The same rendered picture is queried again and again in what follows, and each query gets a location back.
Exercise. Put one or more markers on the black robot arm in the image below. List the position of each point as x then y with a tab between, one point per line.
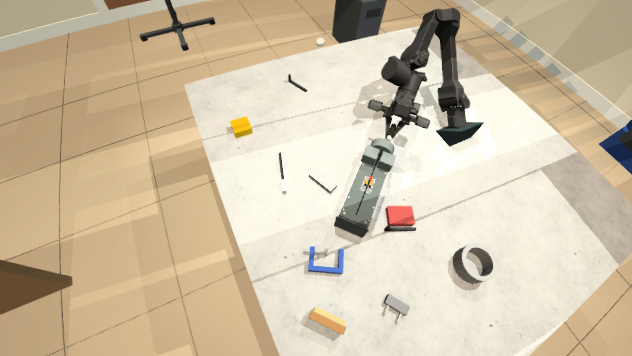
401	72

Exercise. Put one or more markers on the blue c-clamp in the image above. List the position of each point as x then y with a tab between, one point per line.
321	269

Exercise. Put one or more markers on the red rectangular block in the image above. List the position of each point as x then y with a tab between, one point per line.
399	216

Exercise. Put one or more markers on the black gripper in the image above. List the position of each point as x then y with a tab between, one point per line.
405	94

